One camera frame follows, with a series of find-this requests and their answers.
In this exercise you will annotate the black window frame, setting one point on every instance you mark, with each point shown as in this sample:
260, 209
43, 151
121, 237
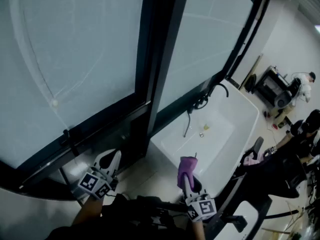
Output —
160, 59

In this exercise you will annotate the grey slatted blind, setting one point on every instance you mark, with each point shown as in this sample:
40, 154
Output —
310, 1

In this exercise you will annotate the small yellow object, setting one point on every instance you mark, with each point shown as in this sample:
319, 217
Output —
206, 127

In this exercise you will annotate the frosted glass window pane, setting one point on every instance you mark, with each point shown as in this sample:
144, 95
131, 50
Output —
75, 46
205, 46

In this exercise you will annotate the black curved frame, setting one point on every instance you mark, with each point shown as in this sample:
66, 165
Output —
265, 209

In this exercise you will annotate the pink cloth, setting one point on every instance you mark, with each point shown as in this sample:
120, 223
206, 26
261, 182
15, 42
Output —
251, 161

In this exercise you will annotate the person's dark clothing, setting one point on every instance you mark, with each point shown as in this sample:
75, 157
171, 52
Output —
125, 224

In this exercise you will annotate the black faucet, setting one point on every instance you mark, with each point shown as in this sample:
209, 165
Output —
222, 84

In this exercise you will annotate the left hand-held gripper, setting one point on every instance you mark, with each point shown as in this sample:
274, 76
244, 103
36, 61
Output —
96, 184

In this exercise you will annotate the black office chair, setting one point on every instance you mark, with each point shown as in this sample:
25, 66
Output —
282, 174

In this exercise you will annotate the person's left forearm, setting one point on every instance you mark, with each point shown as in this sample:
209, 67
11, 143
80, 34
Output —
87, 211

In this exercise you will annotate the black equipment cart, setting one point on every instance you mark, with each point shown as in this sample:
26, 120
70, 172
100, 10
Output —
267, 84

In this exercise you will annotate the person's right forearm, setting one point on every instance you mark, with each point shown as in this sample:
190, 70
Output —
198, 231

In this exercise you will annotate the white sink basin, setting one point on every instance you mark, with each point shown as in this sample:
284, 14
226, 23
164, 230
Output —
225, 114

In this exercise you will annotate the purple cloth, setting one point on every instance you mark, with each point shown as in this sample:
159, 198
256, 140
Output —
186, 167

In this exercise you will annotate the black monitor on stand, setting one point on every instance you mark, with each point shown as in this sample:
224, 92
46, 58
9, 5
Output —
160, 206

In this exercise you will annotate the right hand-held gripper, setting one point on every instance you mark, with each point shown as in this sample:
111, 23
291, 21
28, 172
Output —
206, 207

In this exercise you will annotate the black bag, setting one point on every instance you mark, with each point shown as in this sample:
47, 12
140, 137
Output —
250, 82

